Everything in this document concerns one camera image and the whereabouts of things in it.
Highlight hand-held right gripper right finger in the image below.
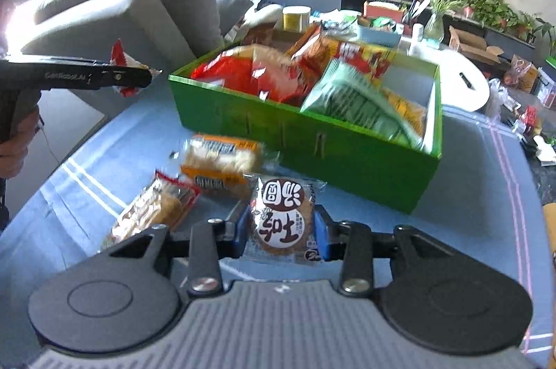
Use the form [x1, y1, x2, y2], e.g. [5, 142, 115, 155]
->
[313, 206, 461, 296]

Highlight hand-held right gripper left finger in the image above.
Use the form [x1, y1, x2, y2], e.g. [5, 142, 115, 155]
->
[98, 201, 255, 296]

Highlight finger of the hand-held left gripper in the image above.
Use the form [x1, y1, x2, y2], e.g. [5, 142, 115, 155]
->
[93, 59, 157, 92]

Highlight red white snack packet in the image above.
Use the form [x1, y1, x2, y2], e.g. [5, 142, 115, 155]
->
[111, 39, 163, 97]

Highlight round cookie packet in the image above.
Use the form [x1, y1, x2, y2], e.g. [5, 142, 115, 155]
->
[243, 173, 327, 264]

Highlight rice cracker packet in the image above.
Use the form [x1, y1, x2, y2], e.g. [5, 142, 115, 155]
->
[179, 133, 267, 196]

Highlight clear pastry packet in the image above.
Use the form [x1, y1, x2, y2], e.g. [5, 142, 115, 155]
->
[101, 170, 201, 254]

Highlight green cardboard box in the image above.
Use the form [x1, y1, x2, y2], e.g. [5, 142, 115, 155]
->
[169, 27, 444, 215]

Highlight large red snack bag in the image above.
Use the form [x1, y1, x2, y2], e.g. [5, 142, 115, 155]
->
[190, 44, 320, 105]

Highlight brown paper packet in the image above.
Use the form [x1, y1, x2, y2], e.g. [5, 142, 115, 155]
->
[247, 23, 275, 48]

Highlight green chip bag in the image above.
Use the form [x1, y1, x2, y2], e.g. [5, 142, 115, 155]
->
[300, 57, 424, 150]

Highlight small orange snack bag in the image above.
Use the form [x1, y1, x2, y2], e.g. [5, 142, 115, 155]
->
[382, 88, 428, 135]

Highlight orange cracker snack bag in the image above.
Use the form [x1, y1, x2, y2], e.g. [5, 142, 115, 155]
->
[284, 22, 331, 70]

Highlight yellow red chip bag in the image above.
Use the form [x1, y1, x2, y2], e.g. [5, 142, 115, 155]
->
[324, 40, 397, 91]

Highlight person's left hand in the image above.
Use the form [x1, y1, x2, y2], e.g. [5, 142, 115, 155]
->
[0, 108, 43, 181]

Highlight grey sofa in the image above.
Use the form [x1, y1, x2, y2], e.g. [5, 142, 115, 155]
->
[9, 0, 279, 122]

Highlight yellow canister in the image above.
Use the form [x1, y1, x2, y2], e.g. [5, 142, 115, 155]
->
[282, 5, 311, 33]

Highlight white round table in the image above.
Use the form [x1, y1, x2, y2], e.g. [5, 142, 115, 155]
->
[404, 39, 491, 113]

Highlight light blue basket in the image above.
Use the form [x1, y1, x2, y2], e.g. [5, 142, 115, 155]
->
[358, 23, 402, 48]

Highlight green lidded white container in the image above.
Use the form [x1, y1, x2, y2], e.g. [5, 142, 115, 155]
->
[336, 13, 361, 30]

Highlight dark round table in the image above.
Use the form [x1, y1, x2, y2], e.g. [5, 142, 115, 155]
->
[499, 91, 556, 170]

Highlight white plastic bag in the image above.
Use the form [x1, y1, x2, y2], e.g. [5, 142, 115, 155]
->
[489, 78, 513, 118]

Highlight wooden side table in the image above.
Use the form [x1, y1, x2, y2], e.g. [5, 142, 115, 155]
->
[543, 201, 556, 261]

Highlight red box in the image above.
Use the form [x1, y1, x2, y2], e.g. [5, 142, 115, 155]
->
[364, 0, 407, 22]

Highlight spider plant in glass vase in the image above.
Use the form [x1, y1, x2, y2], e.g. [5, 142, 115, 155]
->
[423, 0, 463, 41]

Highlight red snack packets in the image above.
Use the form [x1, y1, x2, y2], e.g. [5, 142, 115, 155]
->
[517, 106, 543, 135]

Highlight open cardboard box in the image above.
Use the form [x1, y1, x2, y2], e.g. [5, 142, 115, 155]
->
[448, 25, 505, 65]

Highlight orange plastic bag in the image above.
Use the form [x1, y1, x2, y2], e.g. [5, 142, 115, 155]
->
[504, 55, 539, 91]

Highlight clear storage box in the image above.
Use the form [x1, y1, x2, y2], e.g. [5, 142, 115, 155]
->
[536, 67, 556, 109]

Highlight potted green plant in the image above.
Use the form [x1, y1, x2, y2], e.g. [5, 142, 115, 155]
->
[456, 0, 500, 22]
[495, 4, 537, 35]

